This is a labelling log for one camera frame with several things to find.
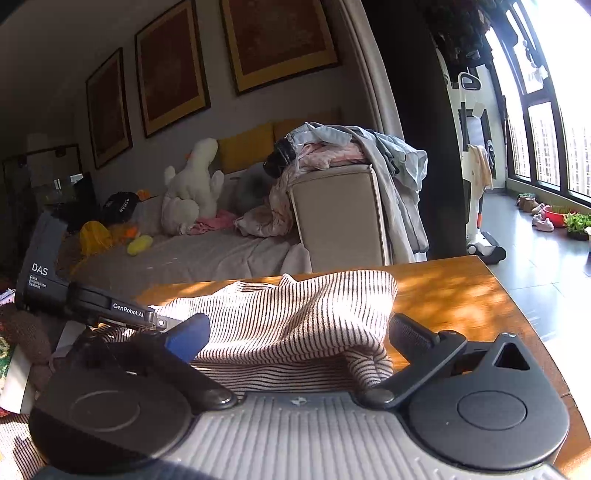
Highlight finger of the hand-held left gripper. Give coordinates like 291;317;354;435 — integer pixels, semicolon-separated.
95;310;188;334

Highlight dark hanging clothes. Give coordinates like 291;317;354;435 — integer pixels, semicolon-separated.
422;0;492;65

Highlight red basin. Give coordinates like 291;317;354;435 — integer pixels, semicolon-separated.
541;205;578;229

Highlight grey bed with blanket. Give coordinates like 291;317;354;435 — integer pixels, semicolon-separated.
69;198;315;296

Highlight grey pillow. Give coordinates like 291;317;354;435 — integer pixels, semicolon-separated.
231;166;273;209

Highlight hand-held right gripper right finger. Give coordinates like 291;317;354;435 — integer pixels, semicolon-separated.
355;313;532;411

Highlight person's left forearm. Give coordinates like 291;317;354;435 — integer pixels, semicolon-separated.
0;302;58;388

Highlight yellow-green plush toy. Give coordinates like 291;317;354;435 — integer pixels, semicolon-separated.
127;235;154;257

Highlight striped knit garment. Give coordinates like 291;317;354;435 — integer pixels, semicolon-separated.
99;272;399;398

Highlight black garment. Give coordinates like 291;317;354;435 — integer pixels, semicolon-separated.
263;140;296;178

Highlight black window frame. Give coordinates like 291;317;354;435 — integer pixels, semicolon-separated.
485;0;591;208

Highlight yellow cushion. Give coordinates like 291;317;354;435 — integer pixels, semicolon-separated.
274;116;315;140
217;122;278;174

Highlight beige towel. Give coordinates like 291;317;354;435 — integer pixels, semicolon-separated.
467;144;494;191

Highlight small green potted plant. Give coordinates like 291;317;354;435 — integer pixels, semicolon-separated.
564;212;591;241

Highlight pink cloth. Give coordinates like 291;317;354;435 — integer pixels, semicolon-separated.
187;210;237;236

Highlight white floor washer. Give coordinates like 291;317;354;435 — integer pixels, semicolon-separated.
443;65;507;265

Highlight yellow orange toy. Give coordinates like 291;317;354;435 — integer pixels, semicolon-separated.
79;220;114;257

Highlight white goose plush toy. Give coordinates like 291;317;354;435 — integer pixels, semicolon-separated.
161;137;225;235

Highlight black cap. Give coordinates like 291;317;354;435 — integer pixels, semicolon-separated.
102;191;140;217

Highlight framed brown wall picture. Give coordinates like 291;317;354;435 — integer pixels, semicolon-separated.
135;0;212;138
219;0;342;96
85;47;134;170

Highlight beige sofa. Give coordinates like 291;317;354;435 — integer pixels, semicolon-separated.
60;108;393;296

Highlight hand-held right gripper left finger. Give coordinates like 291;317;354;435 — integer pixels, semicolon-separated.
76;313;238;411

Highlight pile of pink clothes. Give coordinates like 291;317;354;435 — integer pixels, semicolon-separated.
235;138;370;238

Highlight glass tank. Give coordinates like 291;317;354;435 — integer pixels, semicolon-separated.
2;144;84;208

